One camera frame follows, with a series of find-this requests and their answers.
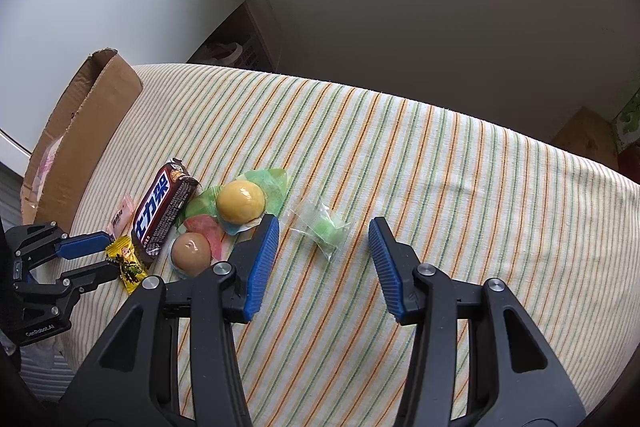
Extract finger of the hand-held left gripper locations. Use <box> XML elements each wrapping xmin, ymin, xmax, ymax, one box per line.
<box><xmin>12</xmin><ymin>259</ymin><xmax>120</xmax><ymax>308</ymax></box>
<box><xmin>14</xmin><ymin>221</ymin><xmax>115</xmax><ymax>264</ymax></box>

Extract green white patterned bag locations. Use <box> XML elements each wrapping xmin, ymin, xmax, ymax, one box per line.
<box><xmin>612</xmin><ymin>89</ymin><xmax>640</xmax><ymax>152</ymax></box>

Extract yellow candy packet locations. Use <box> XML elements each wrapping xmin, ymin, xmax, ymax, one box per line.
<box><xmin>104</xmin><ymin>234</ymin><xmax>148</xmax><ymax>297</ymax></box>

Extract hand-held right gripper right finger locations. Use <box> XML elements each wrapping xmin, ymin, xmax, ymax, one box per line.
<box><xmin>368</xmin><ymin>217</ymin><xmax>586</xmax><ymax>427</ymax></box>

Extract brown chocolate bar blue print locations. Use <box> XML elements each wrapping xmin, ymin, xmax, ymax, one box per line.
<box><xmin>131</xmin><ymin>158</ymin><xmax>201</xmax><ymax>264</ymax></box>

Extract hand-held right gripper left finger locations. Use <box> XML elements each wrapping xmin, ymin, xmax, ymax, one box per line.
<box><xmin>60</xmin><ymin>213</ymin><xmax>281</xmax><ymax>427</ymax></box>

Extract striped table cloth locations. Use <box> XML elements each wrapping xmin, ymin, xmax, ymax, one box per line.
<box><xmin>37</xmin><ymin>63</ymin><xmax>640</xmax><ymax>427</ymax></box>

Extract brown jelly in red packet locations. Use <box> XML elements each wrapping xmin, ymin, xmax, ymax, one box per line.
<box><xmin>170</xmin><ymin>214</ymin><xmax>228</xmax><ymax>279</ymax></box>

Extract white plastic basket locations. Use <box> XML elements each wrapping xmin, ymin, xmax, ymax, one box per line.
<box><xmin>235</xmin><ymin>38</ymin><xmax>267</xmax><ymax>68</ymax></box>

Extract brown cardboard box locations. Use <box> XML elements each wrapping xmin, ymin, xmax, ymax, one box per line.
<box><xmin>20</xmin><ymin>48</ymin><xmax>145</xmax><ymax>225</ymax></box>

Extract clear packet green candy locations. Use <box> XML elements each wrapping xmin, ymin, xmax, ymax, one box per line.
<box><xmin>291</xmin><ymin>198</ymin><xmax>352</xmax><ymax>263</ymax></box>

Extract yellow jelly in green packet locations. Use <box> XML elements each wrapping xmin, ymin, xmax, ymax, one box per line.
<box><xmin>186</xmin><ymin>167</ymin><xmax>291</xmax><ymax>236</ymax></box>

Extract pink candy packet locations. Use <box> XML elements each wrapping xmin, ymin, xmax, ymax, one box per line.
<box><xmin>107</xmin><ymin>194</ymin><xmax>133</xmax><ymax>238</ymax></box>

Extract pink white snack packet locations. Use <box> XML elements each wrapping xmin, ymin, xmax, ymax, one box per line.
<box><xmin>32</xmin><ymin>134</ymin><xmax>66</xmax><ymax>188</ymax></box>

